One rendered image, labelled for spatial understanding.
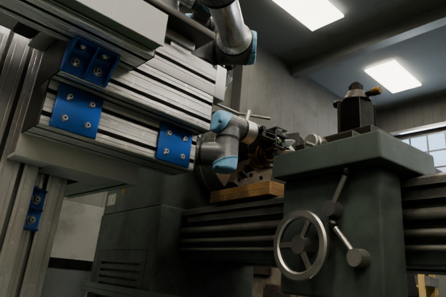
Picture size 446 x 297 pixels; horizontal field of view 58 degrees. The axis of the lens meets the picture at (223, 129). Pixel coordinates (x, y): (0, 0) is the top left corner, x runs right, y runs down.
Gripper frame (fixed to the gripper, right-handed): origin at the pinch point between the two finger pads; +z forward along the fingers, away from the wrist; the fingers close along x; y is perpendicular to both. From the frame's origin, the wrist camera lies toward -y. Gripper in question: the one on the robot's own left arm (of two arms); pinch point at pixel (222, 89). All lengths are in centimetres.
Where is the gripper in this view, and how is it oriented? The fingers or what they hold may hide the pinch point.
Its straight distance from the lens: 174.3
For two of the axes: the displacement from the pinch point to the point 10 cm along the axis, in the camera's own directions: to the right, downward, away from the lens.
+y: 6.1, -2.3, -7.6
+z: 1.1, 9.7, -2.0
